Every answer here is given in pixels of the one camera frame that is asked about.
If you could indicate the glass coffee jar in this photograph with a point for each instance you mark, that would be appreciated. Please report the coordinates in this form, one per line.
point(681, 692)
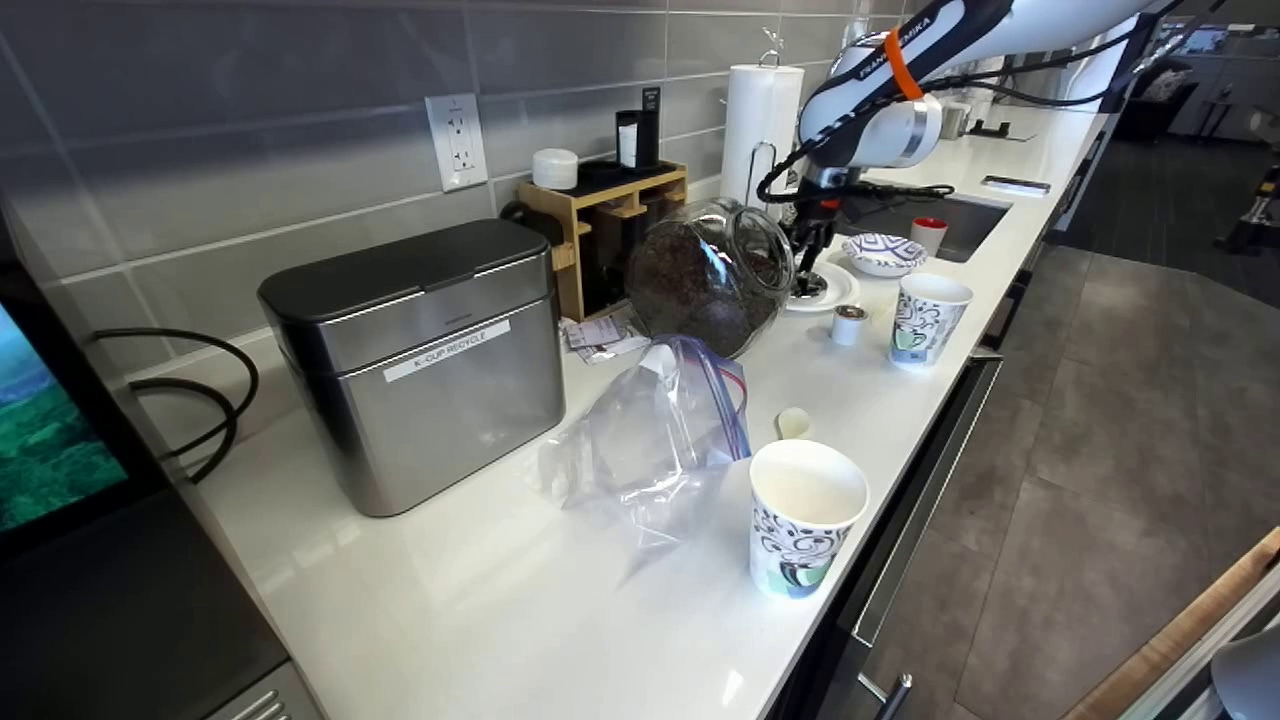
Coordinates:
point(694, 284)

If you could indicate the white paper towel roll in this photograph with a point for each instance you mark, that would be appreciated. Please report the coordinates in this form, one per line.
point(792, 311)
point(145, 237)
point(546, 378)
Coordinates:
point(760, 122)

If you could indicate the white bowl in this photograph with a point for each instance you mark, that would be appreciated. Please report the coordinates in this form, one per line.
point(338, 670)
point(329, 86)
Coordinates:
point(883, 252)

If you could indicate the black flat object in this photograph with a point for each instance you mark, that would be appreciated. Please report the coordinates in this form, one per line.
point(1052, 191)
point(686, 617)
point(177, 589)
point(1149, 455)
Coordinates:
point(1018, 180)

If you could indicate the small white pod cup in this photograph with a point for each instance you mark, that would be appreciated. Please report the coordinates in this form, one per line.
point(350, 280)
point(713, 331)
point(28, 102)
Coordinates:
point(848, 325)

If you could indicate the stainless steel lidded bin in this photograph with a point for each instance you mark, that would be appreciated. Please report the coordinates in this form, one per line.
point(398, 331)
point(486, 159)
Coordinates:
point(443, 401)

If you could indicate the patterned paper cup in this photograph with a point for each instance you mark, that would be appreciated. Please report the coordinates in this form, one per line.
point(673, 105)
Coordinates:
point(806, 524)
point(926, 325)

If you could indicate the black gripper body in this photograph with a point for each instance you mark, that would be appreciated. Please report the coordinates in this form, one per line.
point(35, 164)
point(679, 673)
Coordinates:
point(834, 198)

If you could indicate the wooden board edge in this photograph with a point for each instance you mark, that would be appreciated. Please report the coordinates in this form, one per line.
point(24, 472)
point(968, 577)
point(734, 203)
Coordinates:
point(1173, 626)

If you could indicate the grey round object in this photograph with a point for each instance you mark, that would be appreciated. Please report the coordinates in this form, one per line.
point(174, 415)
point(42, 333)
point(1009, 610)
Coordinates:
point(1253, 683)

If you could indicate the wooden countertop organizer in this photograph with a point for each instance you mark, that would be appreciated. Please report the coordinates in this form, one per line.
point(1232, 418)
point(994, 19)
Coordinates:
point(574, 214)

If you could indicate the small red-topped white cup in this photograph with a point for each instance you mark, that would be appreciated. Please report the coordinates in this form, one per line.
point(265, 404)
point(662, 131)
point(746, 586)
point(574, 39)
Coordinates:
point(929, 237)

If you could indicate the white plate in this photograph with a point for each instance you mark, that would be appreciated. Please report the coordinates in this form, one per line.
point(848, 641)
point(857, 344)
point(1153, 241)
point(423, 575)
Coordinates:
point(840, 289)

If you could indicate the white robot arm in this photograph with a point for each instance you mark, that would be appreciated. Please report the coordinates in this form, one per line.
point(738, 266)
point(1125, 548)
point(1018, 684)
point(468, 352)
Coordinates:
point(962, 41)

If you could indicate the clear zip bag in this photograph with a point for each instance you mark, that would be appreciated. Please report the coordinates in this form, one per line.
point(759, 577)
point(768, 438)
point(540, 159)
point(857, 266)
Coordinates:
point(641, 440)

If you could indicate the white printed packet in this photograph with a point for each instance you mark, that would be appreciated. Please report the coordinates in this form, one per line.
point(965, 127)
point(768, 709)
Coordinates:
point(595, 333)

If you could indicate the black canister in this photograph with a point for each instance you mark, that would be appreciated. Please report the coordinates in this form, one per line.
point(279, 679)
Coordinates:
point(624, 140)

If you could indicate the dark lower cabinet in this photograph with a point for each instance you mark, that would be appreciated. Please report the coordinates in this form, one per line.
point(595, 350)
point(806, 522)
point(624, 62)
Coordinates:
point(923, 600)

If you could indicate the black monitor screen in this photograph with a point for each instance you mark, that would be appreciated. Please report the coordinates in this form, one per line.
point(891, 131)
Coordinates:
point(104, 626)

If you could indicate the white wall outlet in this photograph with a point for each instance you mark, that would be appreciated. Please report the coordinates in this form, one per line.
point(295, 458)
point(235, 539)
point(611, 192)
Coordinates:
point(458, 140)

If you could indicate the small white container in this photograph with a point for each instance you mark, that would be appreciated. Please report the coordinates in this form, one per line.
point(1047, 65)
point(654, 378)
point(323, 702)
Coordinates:
point(552, 170)

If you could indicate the dark sink basin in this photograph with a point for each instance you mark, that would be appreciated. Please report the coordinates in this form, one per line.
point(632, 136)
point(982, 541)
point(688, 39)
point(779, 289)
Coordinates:
point(973, 223)

